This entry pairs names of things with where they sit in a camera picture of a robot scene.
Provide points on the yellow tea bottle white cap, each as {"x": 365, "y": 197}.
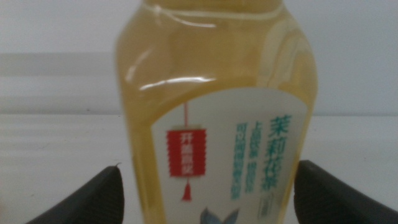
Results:
{"x": 217, "y": 62}

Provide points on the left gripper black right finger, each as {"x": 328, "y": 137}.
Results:
{"x": 323, "y": 199}

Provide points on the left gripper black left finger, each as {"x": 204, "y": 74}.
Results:
{"x": 96, "y": 202}

